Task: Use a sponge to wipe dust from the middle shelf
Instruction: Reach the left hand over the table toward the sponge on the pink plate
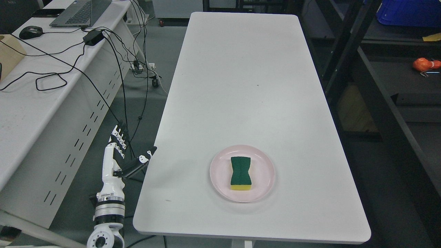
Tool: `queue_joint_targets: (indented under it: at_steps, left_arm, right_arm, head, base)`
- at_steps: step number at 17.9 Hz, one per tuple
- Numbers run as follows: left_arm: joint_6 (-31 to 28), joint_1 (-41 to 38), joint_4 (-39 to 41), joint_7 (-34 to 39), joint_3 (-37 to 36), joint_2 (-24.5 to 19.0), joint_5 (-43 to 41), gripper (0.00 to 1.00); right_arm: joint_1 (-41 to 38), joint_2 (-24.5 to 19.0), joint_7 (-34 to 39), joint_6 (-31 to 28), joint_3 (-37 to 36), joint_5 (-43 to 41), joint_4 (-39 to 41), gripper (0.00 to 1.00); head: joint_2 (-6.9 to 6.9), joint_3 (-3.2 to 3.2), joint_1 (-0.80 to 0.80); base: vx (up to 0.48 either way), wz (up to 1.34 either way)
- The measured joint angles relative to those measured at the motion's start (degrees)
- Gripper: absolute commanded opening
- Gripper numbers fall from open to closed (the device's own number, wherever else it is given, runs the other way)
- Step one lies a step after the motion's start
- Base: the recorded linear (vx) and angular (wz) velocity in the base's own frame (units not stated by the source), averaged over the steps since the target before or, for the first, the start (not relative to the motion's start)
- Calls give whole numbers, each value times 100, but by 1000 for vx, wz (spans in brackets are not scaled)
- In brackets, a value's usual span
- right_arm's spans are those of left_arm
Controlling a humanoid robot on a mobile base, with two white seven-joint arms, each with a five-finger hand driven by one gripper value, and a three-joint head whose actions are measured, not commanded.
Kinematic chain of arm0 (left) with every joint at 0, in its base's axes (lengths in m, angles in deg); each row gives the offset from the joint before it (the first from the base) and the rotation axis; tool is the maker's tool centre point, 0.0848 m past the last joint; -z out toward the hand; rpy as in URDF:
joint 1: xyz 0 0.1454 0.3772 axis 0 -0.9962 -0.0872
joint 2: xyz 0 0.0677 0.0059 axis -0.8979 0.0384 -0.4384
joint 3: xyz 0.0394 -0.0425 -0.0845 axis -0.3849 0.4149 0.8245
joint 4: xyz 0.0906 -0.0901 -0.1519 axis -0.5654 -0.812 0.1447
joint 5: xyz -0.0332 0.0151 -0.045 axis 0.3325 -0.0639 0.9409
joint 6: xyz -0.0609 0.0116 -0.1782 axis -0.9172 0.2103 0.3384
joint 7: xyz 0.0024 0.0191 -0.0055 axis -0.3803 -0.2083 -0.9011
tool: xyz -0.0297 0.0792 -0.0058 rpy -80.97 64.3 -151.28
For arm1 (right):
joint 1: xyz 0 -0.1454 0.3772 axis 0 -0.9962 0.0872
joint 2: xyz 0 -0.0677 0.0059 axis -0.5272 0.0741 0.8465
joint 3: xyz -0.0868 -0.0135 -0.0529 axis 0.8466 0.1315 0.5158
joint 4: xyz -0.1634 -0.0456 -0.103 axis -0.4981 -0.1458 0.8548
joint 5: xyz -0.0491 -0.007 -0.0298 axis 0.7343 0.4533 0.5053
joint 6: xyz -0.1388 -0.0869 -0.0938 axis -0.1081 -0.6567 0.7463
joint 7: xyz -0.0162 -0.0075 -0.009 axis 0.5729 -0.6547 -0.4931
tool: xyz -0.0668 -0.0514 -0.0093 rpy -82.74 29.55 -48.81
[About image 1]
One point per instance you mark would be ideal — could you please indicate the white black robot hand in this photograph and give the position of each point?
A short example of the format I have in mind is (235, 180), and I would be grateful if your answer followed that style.
(115, 166)

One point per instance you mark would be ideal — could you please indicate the green yellow sponge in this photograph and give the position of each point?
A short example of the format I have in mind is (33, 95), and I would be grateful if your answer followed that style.
(240, 179)

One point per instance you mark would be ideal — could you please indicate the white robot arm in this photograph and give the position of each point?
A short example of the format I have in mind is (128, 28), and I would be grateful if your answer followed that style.
(109, 217)

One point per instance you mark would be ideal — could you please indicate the dark metal shelf rack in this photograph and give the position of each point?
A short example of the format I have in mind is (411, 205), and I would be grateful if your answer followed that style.
(387, 115)

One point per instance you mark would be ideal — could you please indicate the orange toy on shelf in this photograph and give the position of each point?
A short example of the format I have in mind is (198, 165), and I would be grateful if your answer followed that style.
(422, 65)

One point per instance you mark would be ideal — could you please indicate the white side desk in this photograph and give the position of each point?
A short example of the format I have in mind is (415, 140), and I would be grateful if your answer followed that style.
(52, 105)

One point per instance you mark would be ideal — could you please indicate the white power strip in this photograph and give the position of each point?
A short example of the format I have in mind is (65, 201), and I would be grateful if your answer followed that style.
(138, 66)

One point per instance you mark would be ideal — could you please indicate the white work table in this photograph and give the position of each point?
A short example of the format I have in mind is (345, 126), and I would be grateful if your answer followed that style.
(249, 79)

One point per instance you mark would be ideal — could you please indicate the pink round plate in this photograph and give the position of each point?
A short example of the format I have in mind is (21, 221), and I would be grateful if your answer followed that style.
(261, 172)

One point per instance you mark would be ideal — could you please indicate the black power adapter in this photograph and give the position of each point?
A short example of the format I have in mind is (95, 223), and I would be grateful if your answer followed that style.
(93, 37)

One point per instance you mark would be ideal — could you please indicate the brown cardboard box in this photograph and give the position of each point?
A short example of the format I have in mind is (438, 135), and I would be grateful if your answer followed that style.
(11, 53)

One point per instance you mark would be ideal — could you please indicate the black computer mouse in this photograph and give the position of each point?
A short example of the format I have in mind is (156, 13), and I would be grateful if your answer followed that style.
(30, 32)

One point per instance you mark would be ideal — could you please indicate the grey laptop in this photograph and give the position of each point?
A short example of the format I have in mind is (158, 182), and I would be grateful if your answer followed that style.
(81, 13)

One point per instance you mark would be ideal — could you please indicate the black phone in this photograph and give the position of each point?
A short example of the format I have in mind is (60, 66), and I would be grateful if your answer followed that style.
(47, 13)

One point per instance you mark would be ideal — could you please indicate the blue plastic bin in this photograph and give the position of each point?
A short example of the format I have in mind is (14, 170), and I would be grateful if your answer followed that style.
(410, 13)

